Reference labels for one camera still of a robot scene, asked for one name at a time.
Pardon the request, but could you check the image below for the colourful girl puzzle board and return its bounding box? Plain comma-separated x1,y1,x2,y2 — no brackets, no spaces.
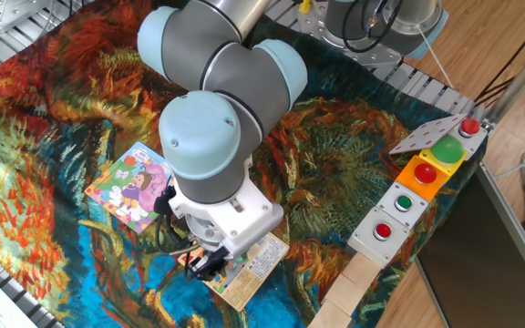
83,140,175,235

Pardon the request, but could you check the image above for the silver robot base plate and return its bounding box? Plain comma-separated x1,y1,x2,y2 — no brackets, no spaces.
296,1,404,69

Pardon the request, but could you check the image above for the aluminium corner post beam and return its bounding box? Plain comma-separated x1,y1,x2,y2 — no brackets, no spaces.
485,40,525,124

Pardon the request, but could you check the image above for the dark grey panel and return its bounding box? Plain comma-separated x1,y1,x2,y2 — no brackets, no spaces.
415,163,525,328

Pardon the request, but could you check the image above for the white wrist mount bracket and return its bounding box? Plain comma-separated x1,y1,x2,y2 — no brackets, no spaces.
169,157,285,260

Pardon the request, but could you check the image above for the sunflower painting tablecloth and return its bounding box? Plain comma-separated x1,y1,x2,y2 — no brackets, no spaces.
0,0,489,328

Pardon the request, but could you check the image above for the orange red-button box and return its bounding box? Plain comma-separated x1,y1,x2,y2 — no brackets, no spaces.
395,154,450,203

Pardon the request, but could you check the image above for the silver perforated metal plate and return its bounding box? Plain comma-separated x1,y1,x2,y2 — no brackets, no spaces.
0,0,58,36

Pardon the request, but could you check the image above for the black floor cable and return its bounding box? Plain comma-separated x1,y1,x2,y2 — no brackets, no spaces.
474,8,525,107

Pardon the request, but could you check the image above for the large grey red-button box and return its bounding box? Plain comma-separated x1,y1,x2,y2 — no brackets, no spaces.
346,205,412,269

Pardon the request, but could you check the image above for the yellow green-dome button box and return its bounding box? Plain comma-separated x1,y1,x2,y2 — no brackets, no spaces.
418,135,468,177

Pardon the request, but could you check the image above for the white card with red dots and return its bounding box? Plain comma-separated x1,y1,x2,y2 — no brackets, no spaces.
388,113,468,156

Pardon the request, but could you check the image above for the orange vehicle puzzle board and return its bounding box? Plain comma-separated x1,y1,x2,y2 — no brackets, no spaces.
178,231,290,313

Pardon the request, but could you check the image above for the grey green-button box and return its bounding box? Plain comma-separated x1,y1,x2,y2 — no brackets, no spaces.
375,180,430,229

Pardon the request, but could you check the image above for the small grey red-button box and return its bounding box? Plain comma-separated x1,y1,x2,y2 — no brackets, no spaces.
447,117,489,160

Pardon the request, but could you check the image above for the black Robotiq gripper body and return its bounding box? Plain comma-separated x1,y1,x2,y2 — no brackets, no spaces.
198,245,232,271

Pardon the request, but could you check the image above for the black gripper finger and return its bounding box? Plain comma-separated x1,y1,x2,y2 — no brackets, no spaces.
188,257,207,280
203,266,225,282

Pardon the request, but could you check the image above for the light wooden block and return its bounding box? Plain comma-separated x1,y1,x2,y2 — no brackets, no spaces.
340,251,382,292
306,299,353,328
322,272,365,317

